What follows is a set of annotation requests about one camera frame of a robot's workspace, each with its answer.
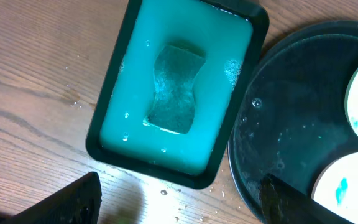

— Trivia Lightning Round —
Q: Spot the rectangular black water tray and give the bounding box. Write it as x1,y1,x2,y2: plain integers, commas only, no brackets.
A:
85,0,270,189

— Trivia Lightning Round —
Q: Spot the white plate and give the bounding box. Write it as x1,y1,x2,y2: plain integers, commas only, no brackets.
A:
311,152,358,223

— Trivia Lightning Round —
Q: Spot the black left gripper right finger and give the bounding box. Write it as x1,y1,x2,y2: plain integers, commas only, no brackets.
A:
260,174,351,224

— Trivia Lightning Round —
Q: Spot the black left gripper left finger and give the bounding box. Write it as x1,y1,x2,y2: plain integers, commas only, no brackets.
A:
0,172,102,224

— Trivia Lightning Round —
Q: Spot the green scrubbing sponge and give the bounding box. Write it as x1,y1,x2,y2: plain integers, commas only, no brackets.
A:
146,45,206,134

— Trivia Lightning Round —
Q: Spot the round black tray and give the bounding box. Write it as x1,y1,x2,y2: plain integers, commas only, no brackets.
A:
228,21,358,223

